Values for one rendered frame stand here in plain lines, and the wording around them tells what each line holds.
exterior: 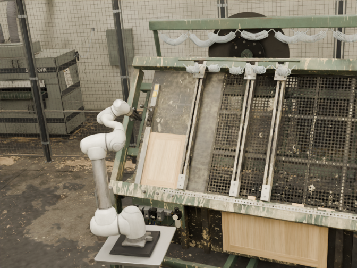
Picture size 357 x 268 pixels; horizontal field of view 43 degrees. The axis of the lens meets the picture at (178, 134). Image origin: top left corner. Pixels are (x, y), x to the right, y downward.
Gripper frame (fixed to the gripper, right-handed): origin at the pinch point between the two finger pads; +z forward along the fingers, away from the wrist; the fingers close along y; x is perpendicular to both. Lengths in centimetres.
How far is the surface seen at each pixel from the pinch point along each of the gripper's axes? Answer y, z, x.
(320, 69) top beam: -53, 6, 151
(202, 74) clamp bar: -46, 4, 52
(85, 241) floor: 118, 81, -80
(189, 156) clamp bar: 27, 9, 51
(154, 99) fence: -22.6, 11.5, 5.6
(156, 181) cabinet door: 52, 14, 22
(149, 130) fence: 6.8, 11.5, 5.9
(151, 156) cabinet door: 30.2, 13.7, 12.1
